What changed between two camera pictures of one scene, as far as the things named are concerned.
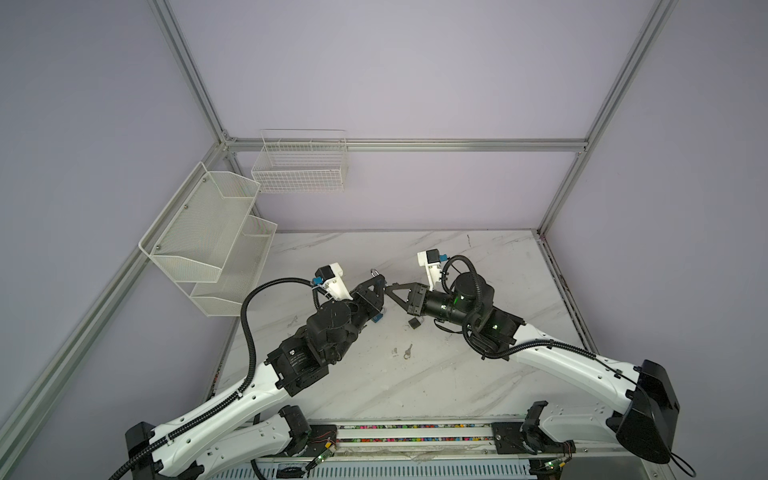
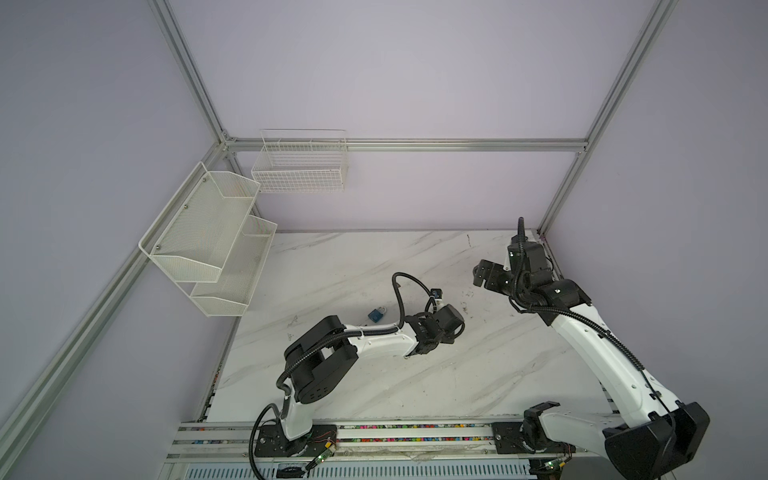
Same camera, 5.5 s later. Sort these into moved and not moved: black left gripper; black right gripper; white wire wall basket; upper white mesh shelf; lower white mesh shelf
Moved: black right gripper; black left gripper
Not moved: white wire wall basket; upper white mesh shelf; lower white mesh shelf
